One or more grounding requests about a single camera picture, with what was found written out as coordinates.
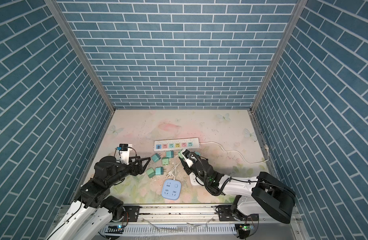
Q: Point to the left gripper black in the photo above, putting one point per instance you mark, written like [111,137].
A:
[140,170]

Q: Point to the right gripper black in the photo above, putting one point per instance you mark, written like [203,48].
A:
[188,170]

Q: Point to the green plug adapter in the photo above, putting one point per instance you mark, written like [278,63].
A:
[150,172]
[182,154]
[165,161]

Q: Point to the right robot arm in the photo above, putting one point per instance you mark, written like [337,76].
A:
[274,197]

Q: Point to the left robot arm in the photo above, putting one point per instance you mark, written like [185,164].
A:
[93,207]

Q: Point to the teal plug adapter top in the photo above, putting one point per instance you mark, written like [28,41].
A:
[170,154]

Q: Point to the white square power socket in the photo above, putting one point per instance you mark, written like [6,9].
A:
[194,180]

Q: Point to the white long power strip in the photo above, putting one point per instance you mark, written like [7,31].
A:
[176,144]

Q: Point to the blue square power socket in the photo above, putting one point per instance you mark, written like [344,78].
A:
[171,189]

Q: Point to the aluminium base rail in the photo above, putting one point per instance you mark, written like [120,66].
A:
[181,219]

